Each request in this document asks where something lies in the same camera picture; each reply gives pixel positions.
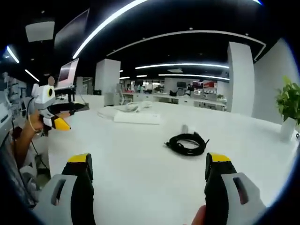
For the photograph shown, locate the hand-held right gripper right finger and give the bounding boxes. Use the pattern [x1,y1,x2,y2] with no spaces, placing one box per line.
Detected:
[203,152,268,225]

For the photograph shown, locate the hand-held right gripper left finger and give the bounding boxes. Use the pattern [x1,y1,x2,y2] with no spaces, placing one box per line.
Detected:
[32,152,97,225]

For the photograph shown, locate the black charger cable coil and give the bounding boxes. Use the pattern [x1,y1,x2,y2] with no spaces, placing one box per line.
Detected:
[163,133,210,157]

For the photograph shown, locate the white power strip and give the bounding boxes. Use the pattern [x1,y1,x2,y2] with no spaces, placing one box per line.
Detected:
[113,111,162,125]

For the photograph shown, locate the white charger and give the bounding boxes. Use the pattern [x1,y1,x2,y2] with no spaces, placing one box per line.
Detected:
[181,123,200,135]

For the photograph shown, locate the white desk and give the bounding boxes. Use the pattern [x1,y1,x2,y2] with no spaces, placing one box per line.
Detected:
[32,93,299,225]

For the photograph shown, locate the person's left hand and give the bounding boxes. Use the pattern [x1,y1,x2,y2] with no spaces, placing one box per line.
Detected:
[29,109,47,135]

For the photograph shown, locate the person's right hand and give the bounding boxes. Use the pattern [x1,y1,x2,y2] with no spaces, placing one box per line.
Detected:
[190,204,207,225]

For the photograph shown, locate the black monitor stand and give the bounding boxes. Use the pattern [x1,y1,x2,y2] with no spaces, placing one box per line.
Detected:
[52,85,90,112]

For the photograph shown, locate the computer monitor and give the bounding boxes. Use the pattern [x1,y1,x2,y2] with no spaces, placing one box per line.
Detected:
[57,58,80,88]

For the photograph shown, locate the person's grey striped clothing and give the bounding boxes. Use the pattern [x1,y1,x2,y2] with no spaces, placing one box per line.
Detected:
[0,130,37,210]

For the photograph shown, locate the white plant pot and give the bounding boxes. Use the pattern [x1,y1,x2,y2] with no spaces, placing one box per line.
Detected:
[279,116,299,143]

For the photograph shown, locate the long curved ceiling light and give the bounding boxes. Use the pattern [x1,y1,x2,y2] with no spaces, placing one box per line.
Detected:
[72,0,150,60]

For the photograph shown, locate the green potted plant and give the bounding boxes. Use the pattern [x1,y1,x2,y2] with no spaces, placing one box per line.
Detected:
[275,75,300,123]

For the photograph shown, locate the row of white office desks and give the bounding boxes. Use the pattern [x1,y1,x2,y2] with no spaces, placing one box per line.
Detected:
[121,91,228,111]

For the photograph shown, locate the red display board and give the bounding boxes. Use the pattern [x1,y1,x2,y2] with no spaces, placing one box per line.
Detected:
[192,80,217,90]

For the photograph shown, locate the thin wrist bracelet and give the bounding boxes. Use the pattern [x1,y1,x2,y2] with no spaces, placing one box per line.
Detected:
[28,115,38,132]

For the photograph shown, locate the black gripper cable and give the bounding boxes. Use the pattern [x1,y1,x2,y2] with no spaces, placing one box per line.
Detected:
[26,97,51,170]

